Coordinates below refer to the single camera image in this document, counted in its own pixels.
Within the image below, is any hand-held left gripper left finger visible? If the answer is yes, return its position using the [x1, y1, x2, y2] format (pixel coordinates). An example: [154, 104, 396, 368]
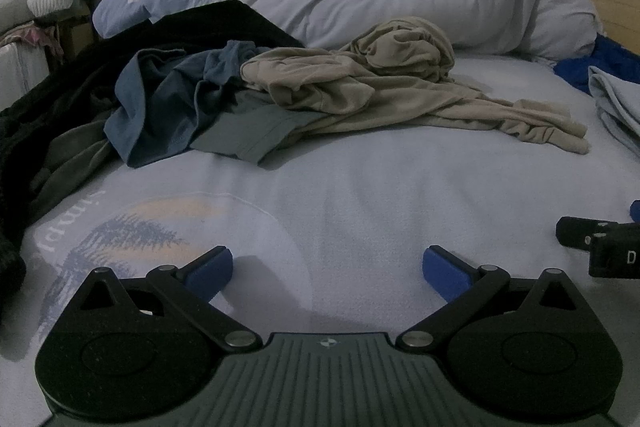
[75, 246, 263, 353]

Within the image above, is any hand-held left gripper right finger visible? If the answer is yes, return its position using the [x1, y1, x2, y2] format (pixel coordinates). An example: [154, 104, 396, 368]
[395, 246, 581, 353]

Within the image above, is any beige shirt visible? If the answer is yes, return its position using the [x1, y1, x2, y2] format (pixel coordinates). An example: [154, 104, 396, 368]
[240, 16, 590, 155]

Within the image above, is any light blue folded cloth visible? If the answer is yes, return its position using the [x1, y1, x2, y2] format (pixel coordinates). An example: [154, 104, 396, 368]
[587, 66, 640, 146]

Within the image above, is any grey-green garment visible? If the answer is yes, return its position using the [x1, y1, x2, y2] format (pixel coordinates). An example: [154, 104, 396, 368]
[190, 89, 326, 164]

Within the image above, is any blue and navy jacket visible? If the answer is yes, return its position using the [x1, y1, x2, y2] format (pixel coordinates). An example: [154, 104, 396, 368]
[554, 34, 640, 96]

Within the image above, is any blue garment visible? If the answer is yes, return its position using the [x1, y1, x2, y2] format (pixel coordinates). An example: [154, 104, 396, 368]
[103, 41, 281, 168]

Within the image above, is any olive green garment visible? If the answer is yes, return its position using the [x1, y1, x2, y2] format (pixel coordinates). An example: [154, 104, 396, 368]
[30, 122, 121, 223]

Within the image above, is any wooden headboard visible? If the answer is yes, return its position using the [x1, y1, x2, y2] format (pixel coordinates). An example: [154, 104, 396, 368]
[582, 0, 640, 38]

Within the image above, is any black garment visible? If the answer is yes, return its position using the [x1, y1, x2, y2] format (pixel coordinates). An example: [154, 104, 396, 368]
[0, 0, 306, 328]

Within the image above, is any light blue tree-print duvet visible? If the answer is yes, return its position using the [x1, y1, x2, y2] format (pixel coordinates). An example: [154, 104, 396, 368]
[92, 0, 603, 60]

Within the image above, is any cardboard box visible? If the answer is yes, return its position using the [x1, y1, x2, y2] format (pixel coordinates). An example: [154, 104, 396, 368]
[62, 7, 97, 58]

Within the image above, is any white storage box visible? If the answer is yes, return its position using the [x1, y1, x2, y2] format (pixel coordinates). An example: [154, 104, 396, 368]
[0, 44, 48, 108]

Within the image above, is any pink cloth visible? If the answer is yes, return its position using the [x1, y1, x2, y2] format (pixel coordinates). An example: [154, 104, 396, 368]
[0, 24, 62, 55]

